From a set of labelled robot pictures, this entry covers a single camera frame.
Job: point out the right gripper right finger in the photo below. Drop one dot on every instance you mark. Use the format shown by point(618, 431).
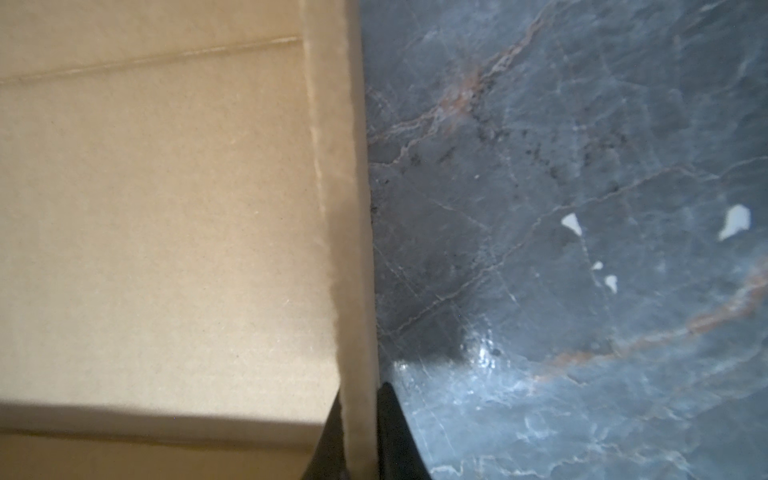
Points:
point(399, 458)

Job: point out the cardboard box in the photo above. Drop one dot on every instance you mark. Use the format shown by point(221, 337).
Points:
point(186, 244)

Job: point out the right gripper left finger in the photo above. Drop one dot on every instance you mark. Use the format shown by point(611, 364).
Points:
point(328, 459)

